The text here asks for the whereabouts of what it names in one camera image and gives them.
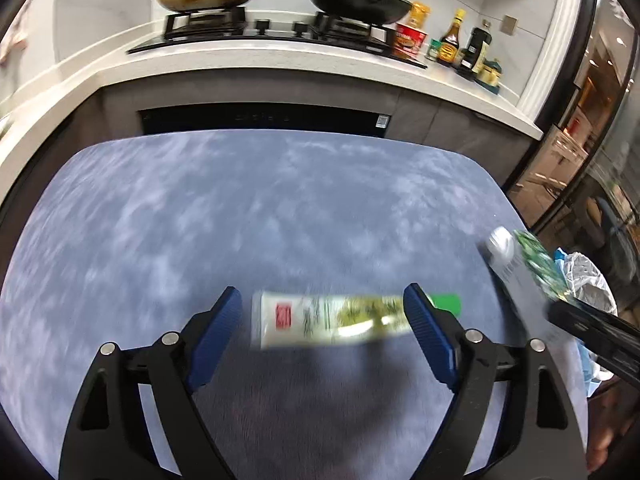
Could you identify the small dark sauce bottle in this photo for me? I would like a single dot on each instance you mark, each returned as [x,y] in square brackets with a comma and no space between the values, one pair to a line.
[465,61]

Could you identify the dark built-in appliance front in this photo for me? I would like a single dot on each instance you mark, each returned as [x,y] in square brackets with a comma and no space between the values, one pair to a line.
[250,117]

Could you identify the green and white tube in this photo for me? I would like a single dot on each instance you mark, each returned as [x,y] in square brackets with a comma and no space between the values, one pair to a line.
[320,317]

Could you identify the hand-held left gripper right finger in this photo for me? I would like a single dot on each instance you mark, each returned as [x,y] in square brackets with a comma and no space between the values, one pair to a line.
[430,340]

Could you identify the yellow packet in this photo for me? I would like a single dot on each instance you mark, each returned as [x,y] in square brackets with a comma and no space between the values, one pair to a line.
[419,14]

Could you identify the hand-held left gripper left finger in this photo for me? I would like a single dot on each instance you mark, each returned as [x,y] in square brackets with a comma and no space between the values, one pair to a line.
[215,340]

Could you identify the hanging pale cloth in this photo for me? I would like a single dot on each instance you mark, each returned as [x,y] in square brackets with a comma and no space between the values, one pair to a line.
[15,35]

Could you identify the black gas stove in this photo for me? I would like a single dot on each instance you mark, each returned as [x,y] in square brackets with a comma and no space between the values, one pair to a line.
[280,40]

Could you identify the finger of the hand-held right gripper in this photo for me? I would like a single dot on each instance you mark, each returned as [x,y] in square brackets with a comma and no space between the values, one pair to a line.
[595,330]

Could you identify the beige wall switch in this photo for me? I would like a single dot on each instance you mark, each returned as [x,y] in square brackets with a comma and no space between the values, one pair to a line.
[510,24]

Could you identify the dark soy sauce bottle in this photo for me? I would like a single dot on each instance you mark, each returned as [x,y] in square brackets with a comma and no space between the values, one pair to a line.
[481,50]

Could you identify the blue-grey tablecloth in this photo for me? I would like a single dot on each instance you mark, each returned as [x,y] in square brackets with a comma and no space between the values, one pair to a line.
[250,210]

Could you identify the white plastic bag bin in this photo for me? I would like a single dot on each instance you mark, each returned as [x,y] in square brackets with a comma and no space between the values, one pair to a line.
[585,280]

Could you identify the small green-lidded jar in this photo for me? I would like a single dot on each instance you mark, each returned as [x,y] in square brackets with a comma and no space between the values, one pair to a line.
[433,50]

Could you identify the white kitchen countertop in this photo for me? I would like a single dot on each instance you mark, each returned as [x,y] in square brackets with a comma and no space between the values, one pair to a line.
[300,67]

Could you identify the red instant noodle cup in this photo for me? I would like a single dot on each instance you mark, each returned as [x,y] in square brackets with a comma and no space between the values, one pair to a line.
[410,40]

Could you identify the brown sauce bottle yellow label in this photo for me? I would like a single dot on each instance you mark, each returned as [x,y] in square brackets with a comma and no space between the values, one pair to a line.
[450,47]

